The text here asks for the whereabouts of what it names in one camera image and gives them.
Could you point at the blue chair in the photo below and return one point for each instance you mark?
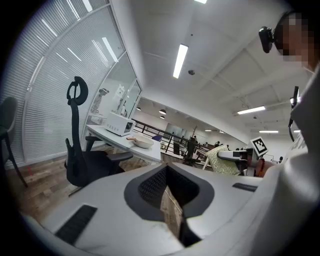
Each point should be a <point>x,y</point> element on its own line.
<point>157,138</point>

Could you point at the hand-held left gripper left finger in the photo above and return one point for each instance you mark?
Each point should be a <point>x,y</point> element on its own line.
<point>112,200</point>

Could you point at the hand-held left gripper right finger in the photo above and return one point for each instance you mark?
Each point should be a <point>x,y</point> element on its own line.
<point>225,195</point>

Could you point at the wooden coat rack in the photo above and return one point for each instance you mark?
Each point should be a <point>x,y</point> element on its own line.
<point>193,142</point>

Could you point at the black head-worn camera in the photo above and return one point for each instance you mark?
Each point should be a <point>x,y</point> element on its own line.
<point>266,38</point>

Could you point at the white microwave oven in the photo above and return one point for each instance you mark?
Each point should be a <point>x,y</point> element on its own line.
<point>117,123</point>

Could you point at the long ceiling light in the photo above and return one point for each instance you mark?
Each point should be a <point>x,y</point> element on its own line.
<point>180,61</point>
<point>251,110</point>

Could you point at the black mesh office chair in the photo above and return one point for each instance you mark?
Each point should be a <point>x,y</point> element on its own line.
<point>77,155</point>

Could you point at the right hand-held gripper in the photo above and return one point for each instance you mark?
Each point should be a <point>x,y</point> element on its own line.
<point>258,147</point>

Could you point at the black metal railing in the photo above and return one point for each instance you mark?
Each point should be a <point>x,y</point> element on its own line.
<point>172,140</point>

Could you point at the white printed t-shirt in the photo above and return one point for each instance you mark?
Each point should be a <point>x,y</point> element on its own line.
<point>295,187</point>

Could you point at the person's right forearm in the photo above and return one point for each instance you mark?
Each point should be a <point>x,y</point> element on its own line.
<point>270,167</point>

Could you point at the black pendant lamp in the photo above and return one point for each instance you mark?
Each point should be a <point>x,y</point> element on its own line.
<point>162,111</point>

